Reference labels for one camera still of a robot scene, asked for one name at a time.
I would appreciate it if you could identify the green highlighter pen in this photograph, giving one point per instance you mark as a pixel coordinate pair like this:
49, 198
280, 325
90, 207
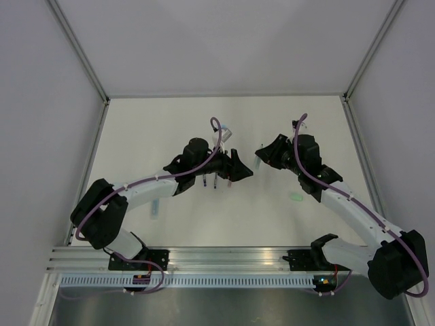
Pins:
257, 159

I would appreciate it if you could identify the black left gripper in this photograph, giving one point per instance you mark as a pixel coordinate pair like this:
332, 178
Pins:
232, 169

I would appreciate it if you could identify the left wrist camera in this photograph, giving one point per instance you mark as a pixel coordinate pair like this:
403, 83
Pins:
219, 138

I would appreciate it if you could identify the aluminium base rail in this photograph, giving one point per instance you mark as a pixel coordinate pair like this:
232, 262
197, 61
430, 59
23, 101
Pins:
195, 260

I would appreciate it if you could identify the blue highlighter pen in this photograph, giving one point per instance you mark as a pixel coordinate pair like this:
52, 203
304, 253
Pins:
155, 209

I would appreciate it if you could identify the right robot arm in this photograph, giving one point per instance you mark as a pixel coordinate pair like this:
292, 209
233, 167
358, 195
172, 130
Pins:
393, 260

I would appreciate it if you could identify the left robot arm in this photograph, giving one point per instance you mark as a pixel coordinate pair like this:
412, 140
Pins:
100, 213

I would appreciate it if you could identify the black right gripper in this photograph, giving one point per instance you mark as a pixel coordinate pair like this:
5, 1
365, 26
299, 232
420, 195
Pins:
270, 153

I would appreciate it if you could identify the white slotted cable duct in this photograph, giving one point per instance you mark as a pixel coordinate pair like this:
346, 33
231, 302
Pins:
225, 281

